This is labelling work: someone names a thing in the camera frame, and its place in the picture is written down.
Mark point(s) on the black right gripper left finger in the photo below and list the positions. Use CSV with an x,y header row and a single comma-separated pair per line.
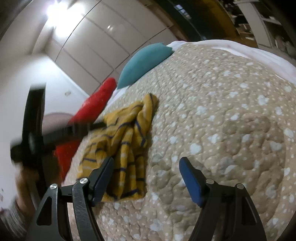
x,y
51,220

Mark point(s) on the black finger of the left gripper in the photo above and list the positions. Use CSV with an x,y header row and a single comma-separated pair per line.
x,y
79,130

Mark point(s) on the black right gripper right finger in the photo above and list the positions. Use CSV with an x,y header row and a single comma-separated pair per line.
x,y
241,220

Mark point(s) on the yellow striped knit sweater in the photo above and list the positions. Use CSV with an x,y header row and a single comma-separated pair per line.
x,y
125,139

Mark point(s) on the person's left hand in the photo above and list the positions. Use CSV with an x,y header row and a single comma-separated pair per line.
x,y
24,179

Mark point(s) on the round pink headboard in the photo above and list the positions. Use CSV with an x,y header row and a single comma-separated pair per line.
x,y
53,121

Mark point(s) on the red embroidered quilt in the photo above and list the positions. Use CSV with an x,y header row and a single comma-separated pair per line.
x,y
88,113

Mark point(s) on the beige built-in wardrobe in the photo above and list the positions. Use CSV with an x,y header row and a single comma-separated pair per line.
x,y
93,40

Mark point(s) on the beige heart-patterned bedspread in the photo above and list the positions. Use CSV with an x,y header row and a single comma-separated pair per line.
x,y
234,119

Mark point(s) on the teal pillow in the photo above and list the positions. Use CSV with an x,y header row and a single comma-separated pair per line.
x,y
142,62

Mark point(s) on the dark wooden door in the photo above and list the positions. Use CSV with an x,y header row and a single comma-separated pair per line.
x,y
204,20

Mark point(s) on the cluttered white shelf unit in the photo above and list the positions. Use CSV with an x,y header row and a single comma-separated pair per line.
x,y
256,22

